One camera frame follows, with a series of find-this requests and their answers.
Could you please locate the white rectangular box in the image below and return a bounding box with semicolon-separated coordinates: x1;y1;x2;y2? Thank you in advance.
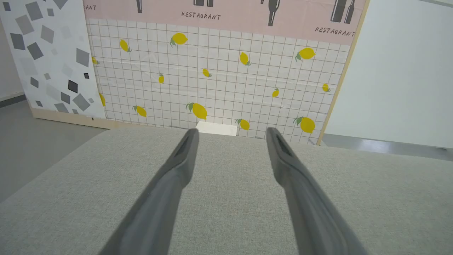
196;121;238;137

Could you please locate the lemon print partition panel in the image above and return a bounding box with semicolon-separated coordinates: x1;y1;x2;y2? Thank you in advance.
82;0;371;146

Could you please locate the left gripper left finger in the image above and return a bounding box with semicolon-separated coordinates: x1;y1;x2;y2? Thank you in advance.
99;128;200;255

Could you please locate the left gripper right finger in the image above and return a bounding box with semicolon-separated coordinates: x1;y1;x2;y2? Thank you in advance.
266;127;367;255

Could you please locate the grey squares partition panel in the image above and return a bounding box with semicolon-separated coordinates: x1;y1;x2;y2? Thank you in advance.
0;0;107;121

